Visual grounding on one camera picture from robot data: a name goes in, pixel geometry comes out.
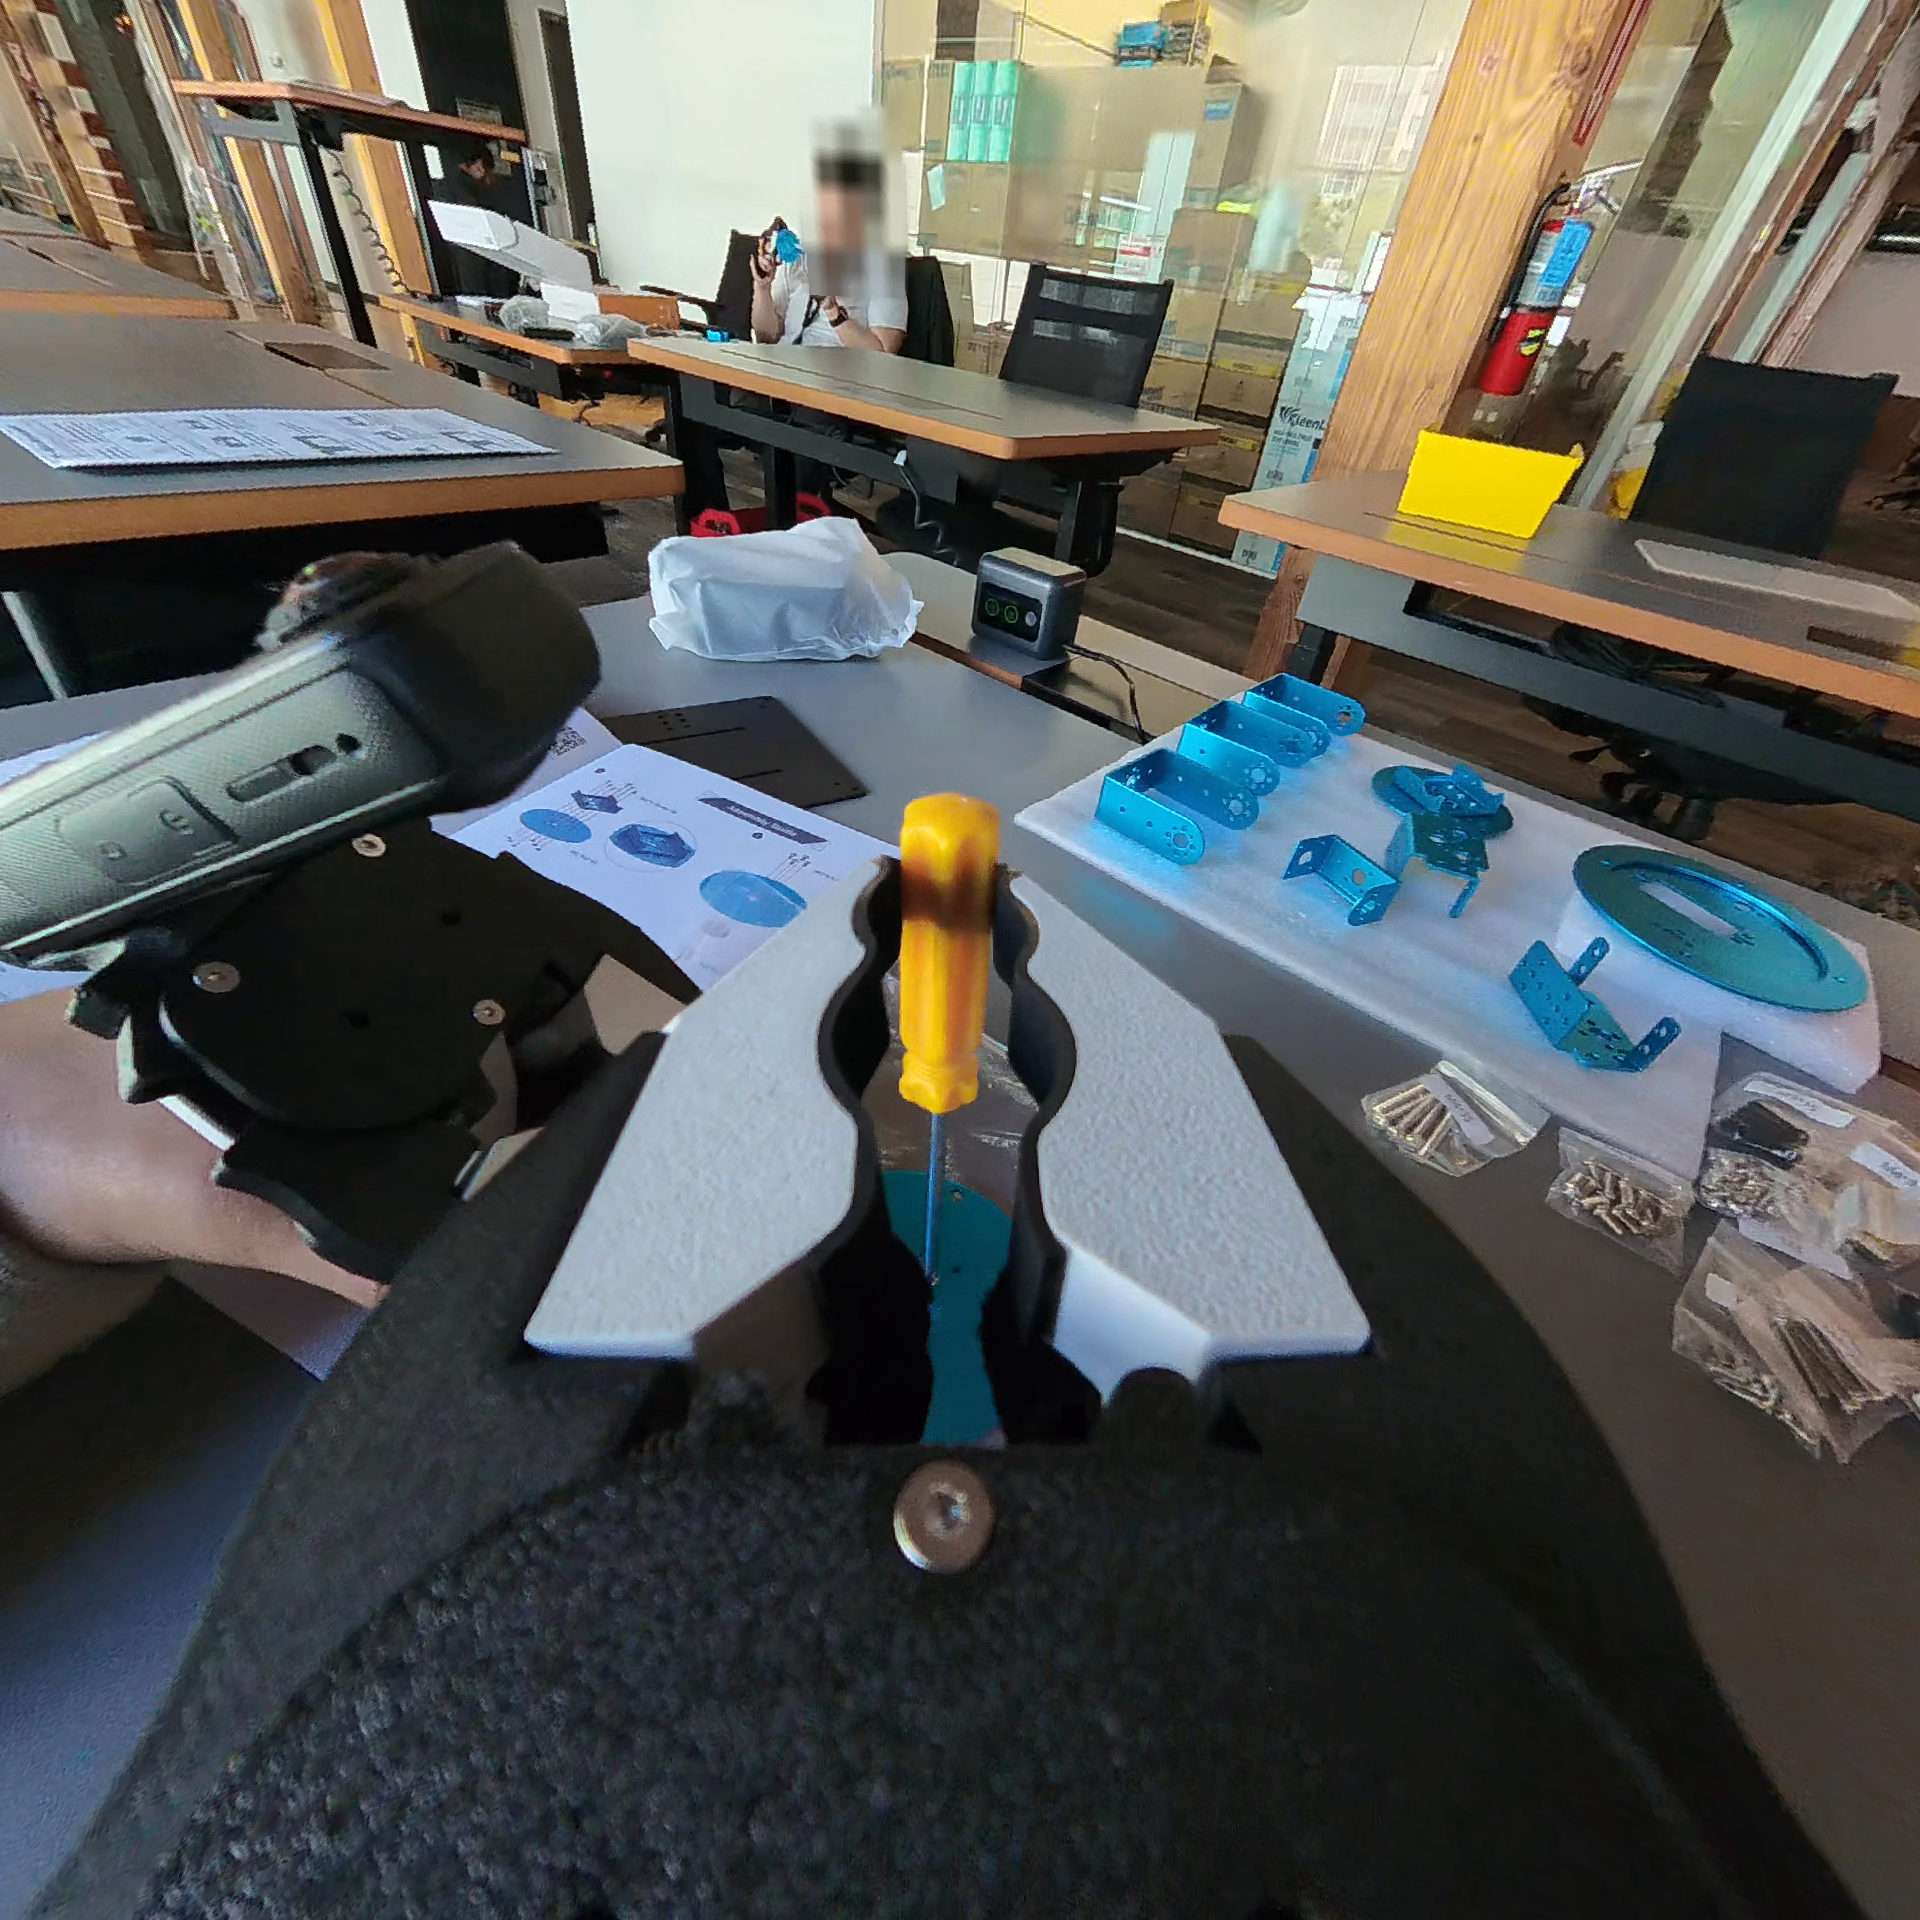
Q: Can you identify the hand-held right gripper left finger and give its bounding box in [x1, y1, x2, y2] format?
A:
[524, 858, 930, 1446]

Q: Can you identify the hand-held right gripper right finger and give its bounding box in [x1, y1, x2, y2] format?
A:
[996, 877, 1371, 1442]

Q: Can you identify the blue round metal disc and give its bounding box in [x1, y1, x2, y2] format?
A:
[875, 1170, 1009, 1450]

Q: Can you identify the yellow-handled screwdriver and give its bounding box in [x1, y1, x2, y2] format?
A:
[894, 791, 1004, 1291]

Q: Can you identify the person's left forearm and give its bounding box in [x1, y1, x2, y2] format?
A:
[0, 1223, 211, 1404]

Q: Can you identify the wood-edged office desk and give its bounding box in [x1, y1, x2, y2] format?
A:
[1217, 477, 1920, 824]
[0, 307, 687, 709]
[625, 333, 1221, 576]

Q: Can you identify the raised standing desk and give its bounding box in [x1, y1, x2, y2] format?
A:
[169, 77, 532, 357]

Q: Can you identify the person's left hand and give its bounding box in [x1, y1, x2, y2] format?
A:
[0, 1003, 383, 1311]

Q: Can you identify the white foam sheet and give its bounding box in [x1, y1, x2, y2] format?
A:
[1013, 702, 1883, 1177]

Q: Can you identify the white assembly instruction sheet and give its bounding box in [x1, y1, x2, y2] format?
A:
[0, 713, 901, 1053]

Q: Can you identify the black metal plate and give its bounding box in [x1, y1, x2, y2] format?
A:
[599, 696, 870, 814]

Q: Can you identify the printed paper sheet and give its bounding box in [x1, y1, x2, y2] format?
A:
[0, 407, 562, 475]

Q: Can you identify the white plastic-wrapped bundle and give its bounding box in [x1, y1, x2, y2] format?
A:
[648, 516, 924, 664]

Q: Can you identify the pile of small screw bags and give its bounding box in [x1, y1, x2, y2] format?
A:
[1360, 1056, 1920, 1466]

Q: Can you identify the small grey charger device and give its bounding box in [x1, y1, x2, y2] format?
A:
[972, 548, 1089, 673]

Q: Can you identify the yellow plastic bin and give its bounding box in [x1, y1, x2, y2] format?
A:
[1398, 428, 1586, 541]

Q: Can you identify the black office chair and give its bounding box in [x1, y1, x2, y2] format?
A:
[1625, 355, 1902, 562]
[709, 228, 957, 372]
[996, 262, 1176, 408]

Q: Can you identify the red fire extinguisher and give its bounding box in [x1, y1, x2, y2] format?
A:
[1476, 211, 1595, 402]

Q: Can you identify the wooden pillar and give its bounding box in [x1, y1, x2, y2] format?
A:
[1315, 0, 1651, 487]

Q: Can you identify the stack of cardboard boxes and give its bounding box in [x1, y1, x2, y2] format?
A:
[875, 0, 1360, 564]

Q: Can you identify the small blue U bracket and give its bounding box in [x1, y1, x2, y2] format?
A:
[1280, 833, 1401, 930]

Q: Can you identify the blue metal U bracket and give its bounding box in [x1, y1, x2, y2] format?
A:
[1173, 720, 1285, 798]
[1226, 696, 1336, 769]
[1251, 673, 1368, 738]
[1092, 744, 1260, 871]

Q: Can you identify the wide blue perforated bracket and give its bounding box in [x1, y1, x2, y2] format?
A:
[1505, 937, 1683, 1076]

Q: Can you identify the blue metal ring plate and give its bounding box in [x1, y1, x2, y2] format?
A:
[1569, 843, 1871, 1017]

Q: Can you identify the black charger cable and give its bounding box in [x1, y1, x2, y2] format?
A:
[1062, 643, 1151, 741]

